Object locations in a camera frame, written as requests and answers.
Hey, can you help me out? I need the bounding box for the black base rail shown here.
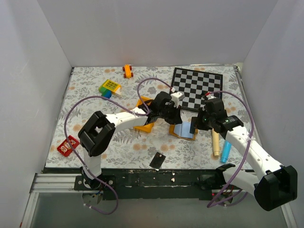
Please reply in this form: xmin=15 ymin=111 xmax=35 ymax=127
xmin=74 ymin=169 xmax=225 ymax=200

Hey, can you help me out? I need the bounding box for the beige toy microphone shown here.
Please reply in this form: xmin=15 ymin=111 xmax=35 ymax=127
xmin=212 ymin=129 xmax=220 ymax=157

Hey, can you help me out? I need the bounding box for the yellow plastic bin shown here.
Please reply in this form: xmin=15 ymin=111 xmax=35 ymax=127
xmin=133 ymin=96 xmax=155 ymax=133

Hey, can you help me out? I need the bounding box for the yellow green toy block house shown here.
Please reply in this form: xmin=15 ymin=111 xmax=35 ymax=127
xmin=98 ymin=79 xmax=122 ymax=98

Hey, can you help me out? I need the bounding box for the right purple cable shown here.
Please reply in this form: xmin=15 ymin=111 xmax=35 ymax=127
xmin=205 ymin=91 xmax=256 ymax=209

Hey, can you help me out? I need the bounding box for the red toy block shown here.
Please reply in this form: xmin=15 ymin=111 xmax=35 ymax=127
xmin=57 ymin=135 xmax=79 ymax=157

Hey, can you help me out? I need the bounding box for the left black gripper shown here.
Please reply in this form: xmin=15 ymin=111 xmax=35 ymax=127
xmin=158 ymin=103 xmax=182 ymax=126

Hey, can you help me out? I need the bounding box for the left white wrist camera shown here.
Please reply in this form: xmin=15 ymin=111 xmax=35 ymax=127
xmin=171 ymin=92 xmax=185 ymax=108

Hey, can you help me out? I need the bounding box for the tan leather card holder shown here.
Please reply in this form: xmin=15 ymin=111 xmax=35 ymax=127
xmin=169 ymin=122 xmax=198 ymax=141

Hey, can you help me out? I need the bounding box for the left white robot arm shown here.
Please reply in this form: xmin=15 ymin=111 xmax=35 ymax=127
xmin=78 ymin=92 xmax=184 ymax=190

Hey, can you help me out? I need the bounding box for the blue toy microphone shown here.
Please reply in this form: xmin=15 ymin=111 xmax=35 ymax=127
xmin=220 ymin=141 xmax=232 ymax=164

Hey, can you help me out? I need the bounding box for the black white chessboard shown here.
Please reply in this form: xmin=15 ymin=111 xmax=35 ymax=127
xmin=171 ymin=67 xmax=223 ymax=112

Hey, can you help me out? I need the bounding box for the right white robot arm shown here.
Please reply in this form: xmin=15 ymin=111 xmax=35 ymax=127
xmin=191 ymin=97 xmax=298 ymax=211

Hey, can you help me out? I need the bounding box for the floral table mat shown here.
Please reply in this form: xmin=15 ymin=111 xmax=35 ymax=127
xmin=46 ymin=66 xmax=262 ymax=171

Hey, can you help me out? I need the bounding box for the orange toy car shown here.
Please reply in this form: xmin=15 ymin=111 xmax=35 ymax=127
xmin=123 ymin=65 xmax=133 ymax=78

